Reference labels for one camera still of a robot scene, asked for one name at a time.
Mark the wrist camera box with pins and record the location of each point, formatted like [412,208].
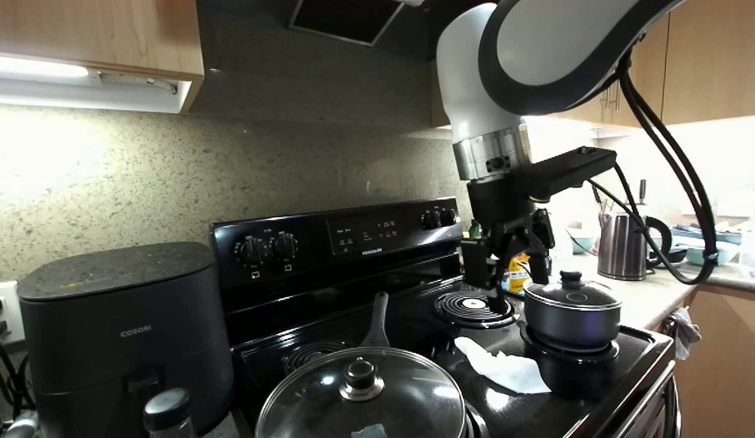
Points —
[581,167]

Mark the black pot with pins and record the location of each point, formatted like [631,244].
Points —
[573,329]

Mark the grey hanging cloth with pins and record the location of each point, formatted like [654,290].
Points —
[686,329]

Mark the black pan with lid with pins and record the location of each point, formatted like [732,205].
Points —
[410,397]

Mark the white light strip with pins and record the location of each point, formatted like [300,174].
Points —
[37,68]

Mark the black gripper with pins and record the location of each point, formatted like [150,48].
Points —
[503,203]

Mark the wooden base cabinet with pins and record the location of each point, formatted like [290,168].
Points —
[726,365]

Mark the yellow label bottle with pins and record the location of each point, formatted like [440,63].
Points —
[518,275]

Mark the glass pot lid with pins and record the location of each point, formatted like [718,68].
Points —
[573,296]

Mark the white crumpled cloth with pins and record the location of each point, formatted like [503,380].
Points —
[508,369]

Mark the black frying pan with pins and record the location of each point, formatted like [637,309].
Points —
[382,320]

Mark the metal utensil holder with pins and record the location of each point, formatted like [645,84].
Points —
[622,247]

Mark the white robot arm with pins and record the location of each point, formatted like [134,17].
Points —
[557,39]

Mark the black stove knob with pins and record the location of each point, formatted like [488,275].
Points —
[285,244]
[430,218]
[253,248]
[447,214]

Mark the black air fryer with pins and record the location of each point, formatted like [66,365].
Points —
[111,324]

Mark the white wall outlet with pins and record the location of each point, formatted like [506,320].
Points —
[9,299]

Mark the black electric stove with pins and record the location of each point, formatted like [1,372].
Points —
[370,235]

